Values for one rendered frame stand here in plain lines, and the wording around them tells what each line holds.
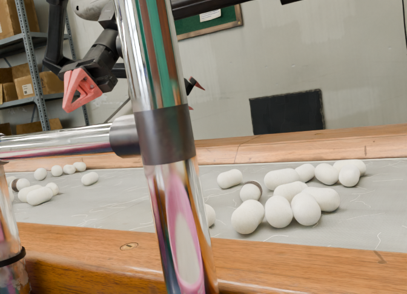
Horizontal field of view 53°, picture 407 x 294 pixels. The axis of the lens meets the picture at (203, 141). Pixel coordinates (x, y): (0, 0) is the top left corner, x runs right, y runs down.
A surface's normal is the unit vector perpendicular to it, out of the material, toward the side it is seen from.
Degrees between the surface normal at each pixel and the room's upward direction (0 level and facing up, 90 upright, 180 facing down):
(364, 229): 0
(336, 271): 0
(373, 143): 45
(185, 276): 90
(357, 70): 90
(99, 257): 0
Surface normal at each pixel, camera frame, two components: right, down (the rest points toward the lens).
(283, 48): -0.46, 0.18
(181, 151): 0.50, 0.03
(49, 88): 0.86, -0.08
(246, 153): -0.49, -0.55
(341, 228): -0.16, -0.98
